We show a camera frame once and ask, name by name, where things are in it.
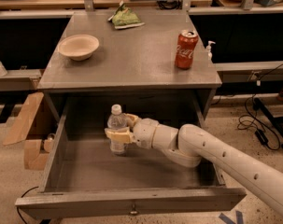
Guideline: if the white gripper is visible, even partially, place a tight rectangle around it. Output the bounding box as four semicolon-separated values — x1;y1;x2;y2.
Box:
105;113;159;149

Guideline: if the clear plastic water bottle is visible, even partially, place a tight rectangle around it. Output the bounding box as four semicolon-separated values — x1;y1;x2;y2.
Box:
107;104;127;156

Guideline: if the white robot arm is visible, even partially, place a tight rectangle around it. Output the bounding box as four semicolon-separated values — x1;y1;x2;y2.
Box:
105;114;283;216

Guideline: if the grey cabinet with top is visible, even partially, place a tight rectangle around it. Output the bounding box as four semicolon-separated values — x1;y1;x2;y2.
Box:
38;9;221;116

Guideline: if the open grey top drawer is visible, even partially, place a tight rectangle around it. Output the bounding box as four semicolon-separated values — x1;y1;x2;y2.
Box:
15;95;248;220

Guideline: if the metal drawer knob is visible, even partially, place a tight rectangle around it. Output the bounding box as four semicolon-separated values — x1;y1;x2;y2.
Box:
129;204;139;216

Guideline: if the white pump dispenser bottle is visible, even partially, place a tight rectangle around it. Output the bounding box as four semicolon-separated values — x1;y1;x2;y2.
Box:
205;41;216;61

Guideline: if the cardboard box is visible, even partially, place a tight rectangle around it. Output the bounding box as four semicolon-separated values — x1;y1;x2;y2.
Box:
3;92;56;171

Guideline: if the beige paper bowl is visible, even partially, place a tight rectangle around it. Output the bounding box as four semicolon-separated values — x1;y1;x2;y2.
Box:
58;35;99;61

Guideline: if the red Coca-Cola can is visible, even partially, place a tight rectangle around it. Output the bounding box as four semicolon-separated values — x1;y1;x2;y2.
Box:
175;30;199;69

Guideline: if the green chip bag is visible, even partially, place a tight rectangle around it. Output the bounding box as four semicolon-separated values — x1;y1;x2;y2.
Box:
108;1;144;30

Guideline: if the black floor cable with adapter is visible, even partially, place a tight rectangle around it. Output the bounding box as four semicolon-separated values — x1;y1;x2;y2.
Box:
236;59;283;152

